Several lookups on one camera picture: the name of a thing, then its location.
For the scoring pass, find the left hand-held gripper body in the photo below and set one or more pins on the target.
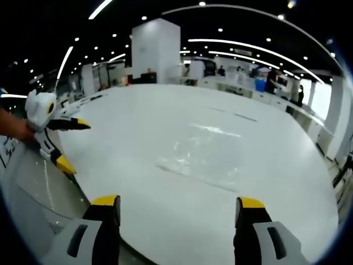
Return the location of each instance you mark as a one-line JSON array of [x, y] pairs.
[[41, 110]]

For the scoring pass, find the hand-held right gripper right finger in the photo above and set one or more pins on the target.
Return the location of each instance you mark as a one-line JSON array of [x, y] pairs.
[[256, 232]]

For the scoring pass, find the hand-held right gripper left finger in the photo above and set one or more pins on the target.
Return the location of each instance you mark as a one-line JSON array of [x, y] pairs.
[[93, 229]]

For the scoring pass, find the clear resealable plastic bag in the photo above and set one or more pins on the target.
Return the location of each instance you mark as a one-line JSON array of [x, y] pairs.
[[200, 154]]

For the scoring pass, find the person's left hand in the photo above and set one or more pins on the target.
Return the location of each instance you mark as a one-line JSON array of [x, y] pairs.
[[26, 132]]

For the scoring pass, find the black monitor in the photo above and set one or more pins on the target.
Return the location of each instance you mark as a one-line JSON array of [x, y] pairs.
[[148, 78]]

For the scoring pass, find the white square pillar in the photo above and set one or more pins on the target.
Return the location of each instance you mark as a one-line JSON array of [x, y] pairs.
[[155, 51]]

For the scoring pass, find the blue box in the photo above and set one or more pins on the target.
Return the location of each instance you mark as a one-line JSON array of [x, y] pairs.
[[259, 84]]

